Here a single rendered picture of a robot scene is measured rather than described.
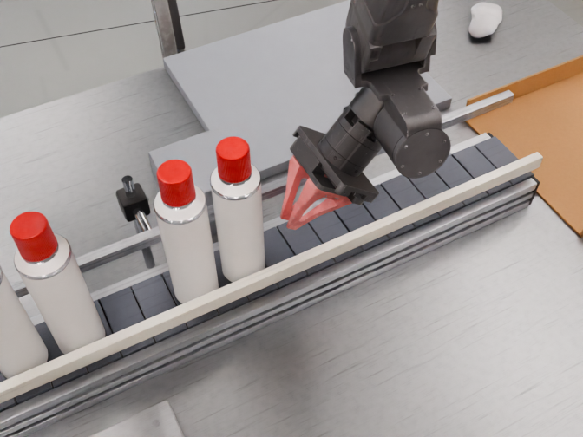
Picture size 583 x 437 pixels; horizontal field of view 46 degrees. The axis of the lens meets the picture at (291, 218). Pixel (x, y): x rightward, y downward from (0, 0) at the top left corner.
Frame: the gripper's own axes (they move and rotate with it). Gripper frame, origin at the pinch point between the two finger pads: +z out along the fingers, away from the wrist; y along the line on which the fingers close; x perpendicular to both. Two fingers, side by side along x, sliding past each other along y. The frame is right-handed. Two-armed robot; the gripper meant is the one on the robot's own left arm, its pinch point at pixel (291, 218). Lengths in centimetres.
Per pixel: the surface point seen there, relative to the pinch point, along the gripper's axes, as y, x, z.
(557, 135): -3.3, 42.4, -22.0
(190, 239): 2.8, -14.3, 2.9
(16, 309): 1.4, -26.4, 15.7
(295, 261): 4.0, 0.4, 2.9
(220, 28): -161, 102, 37
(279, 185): -3.3, -1.3, -1.9
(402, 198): -0.5, 16.5, -6.1
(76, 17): -192, 67, 66
